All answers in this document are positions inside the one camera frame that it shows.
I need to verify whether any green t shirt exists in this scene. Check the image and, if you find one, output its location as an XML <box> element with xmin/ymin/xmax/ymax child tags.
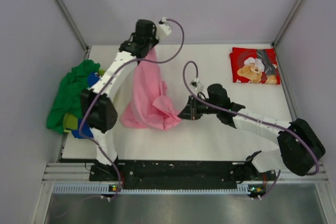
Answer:
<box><xmin>46</xmin><ymin>60</ymin><xmax>100</xmax><ymax>134</ymax></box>

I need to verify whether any right aluminium frame post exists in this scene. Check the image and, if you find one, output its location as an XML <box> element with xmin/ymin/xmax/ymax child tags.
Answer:
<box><xmin>271</xmin><ymin>0</ymin><xmax>306</xmax><ymax>48</ymax></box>

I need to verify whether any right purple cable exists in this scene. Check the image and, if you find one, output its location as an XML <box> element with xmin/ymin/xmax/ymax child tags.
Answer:
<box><xmin>182</xmin><ymin>61</ymin><xmax>321</xmax><ymax>176</ymax></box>

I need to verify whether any red folded bear t shirt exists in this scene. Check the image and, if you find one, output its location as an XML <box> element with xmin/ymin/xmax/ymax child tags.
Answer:
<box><xmin>229</xmin><ymin>47</ymin><xmax>281</xmax><ymax>85</ymax></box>

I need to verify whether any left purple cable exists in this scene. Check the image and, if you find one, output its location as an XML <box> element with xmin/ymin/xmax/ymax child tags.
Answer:
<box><xmin>78</xmin><ymin>17</ymin><xmax>185</xmax><ymax>193</ymax></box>

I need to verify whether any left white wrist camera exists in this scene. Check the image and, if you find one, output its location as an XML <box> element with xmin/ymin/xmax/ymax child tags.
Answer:
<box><xmin>156</xmin><ymin>17</ymin><xmax>172</xmax><ymax>40</ymax></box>

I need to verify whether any purple cable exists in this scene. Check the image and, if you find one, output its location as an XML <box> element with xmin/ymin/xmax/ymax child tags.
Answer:
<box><xmin>78</xmin><ymin>17</ymin><xmax>185</xmax><ymax>193</ymax></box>
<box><xmin>182</xmin><ymin>61</ymin><xmax>321</xmax><ymax>176</ymax></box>

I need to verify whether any blue t shirt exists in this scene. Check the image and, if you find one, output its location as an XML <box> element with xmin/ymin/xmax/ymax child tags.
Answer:
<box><xmin>72</xmin><ymin>72</ymin><xmax>99</xmax><ymax>140</ymax></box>

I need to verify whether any pink t shirt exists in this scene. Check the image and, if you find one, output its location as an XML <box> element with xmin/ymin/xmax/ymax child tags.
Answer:
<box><xmin>120</xmin><ymin>61</ymin><xmax>182</xmax><ymax>131</ymax></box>

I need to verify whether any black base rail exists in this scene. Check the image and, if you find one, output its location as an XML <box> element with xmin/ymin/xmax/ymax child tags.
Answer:
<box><xmin>89</xmin><ymin>159</ymin><xmax>266</xmax><ymax>190</ymax></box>

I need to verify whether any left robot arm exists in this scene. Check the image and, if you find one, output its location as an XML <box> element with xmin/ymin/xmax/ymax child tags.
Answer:
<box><xmin>79</xmin><ymin>18</ymin><xmax>171</xmax><ymax>180</ymax></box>

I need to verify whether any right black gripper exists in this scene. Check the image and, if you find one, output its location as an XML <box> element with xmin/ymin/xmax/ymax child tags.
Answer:
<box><xmin>177</xmin><ymin>94</ymin><xmax>221</xmax><ymax>120</ymax></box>

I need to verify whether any aluminium frame post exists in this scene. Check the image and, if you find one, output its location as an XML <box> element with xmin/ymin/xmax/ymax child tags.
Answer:
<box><xmin>54</xmin><ymin>0</ymin><xmax>89</xmax><ymax>52</ymax></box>
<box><xmin>271</xmin><ymin>0</ymin><xmax>306</xmax><ymax>48</ymax></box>

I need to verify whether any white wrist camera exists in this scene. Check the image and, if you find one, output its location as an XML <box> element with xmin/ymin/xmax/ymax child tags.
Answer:
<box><xmin>189</xmin><ymin>77</ymin><xmax>204</xmax><ymax>94</ymax></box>
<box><xmin>156</xmin><ymin>17</ymin><xmax>172</xmax><ymax>40</ymax></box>

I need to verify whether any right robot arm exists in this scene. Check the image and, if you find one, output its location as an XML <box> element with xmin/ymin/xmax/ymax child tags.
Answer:
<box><xmin>179</xmin><ymin>80</ymin><xmax>326</xmax><ymax>180</ymax></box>

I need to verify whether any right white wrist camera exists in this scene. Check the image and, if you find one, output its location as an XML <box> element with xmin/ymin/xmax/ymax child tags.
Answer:
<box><xmin>189</xmin><ymin>77</ymin><xmax>204</xmax><ymax>94</ymax></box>

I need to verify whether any white slotted cable duct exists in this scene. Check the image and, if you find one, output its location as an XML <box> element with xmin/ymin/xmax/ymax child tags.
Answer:
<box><xmin>52</xmin><ymin>180</ymin><xmax>266</xmax><ymax>196</ymax></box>

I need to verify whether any lime green plastic bin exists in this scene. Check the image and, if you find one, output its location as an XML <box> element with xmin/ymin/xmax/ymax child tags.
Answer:
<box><xmin>63</xmin><ymin>69</ymin><xmax>105</xmax><ymax>133</ymax></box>

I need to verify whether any left aluminium frame post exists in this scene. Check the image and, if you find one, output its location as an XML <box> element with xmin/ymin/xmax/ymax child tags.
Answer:
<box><xmin>54</xmin><ymin>0</ymin><xmax>89</xmax><ymax>52</ymax></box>

